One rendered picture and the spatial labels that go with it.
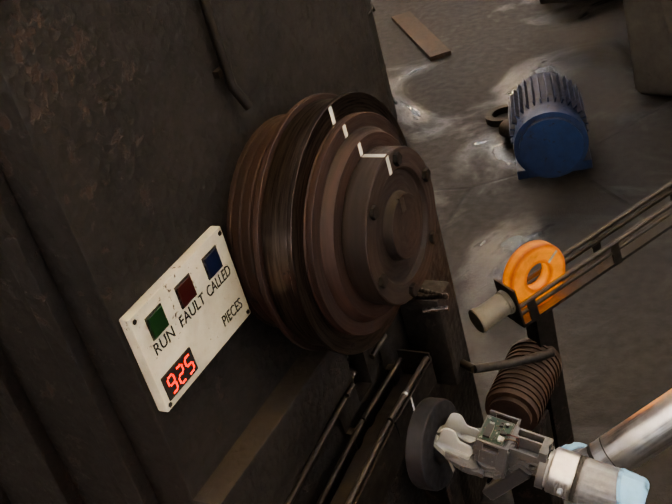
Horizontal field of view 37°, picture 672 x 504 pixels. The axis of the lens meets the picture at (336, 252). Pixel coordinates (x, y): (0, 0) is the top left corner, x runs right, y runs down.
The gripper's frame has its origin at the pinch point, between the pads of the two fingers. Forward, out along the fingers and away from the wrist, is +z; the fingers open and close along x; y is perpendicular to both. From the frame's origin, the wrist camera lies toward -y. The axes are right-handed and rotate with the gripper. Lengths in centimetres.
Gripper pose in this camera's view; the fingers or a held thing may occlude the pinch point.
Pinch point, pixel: (431, 435)
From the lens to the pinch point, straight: 170.5
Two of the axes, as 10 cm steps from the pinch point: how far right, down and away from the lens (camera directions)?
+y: -0.1, -7.7, -6.3
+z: -9.0, -2.7, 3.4
